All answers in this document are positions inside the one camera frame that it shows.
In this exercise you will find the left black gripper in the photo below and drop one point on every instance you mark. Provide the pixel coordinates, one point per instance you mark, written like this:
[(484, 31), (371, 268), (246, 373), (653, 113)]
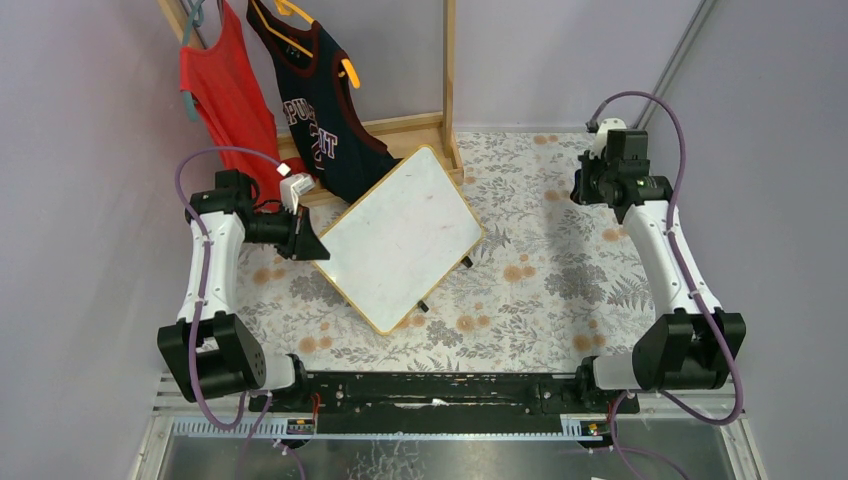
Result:
[(296, 232)]

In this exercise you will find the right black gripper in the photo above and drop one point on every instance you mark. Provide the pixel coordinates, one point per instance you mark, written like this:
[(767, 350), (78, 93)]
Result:
[(584, 183)]

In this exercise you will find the yellow framed whiteboard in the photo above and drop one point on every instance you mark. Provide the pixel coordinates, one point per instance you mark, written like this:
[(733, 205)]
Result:
[(393, 246)]

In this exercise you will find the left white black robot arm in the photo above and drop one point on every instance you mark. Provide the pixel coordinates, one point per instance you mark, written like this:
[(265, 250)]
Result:
[(209, 350)]

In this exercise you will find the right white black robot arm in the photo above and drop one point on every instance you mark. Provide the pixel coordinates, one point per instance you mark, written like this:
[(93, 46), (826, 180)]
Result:
[(693, 338)]

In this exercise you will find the navy basketball jersey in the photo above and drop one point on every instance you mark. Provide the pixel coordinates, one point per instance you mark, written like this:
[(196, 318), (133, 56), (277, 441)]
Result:
[(317, 106)]

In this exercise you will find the floral table mat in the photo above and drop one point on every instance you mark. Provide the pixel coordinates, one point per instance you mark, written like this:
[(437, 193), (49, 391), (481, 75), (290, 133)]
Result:
[(551, 282)]

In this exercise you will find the wooden clothes rack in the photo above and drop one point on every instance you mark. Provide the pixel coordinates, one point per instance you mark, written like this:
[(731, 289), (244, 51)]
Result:
[(402, 135)]

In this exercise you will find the red sleeveless shirt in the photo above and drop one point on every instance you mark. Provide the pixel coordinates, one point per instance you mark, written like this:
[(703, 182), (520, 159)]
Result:
[(219, 86)]

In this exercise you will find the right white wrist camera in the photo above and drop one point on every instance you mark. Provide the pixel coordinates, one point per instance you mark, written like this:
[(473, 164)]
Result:
[(601, 135)]

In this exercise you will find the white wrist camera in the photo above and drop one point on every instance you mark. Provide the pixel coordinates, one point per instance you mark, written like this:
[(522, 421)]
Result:
[(601, 135), (293, 186)]

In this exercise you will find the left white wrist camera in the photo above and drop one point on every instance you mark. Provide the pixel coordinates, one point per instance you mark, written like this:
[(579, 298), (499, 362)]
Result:
[(293, 186)]

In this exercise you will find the whiteboard wire stand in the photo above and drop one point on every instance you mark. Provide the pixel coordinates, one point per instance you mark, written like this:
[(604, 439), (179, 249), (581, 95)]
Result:
[(466, 262)]

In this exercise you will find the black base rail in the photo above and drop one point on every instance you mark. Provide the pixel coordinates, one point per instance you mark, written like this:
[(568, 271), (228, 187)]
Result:
[(428, 403)]

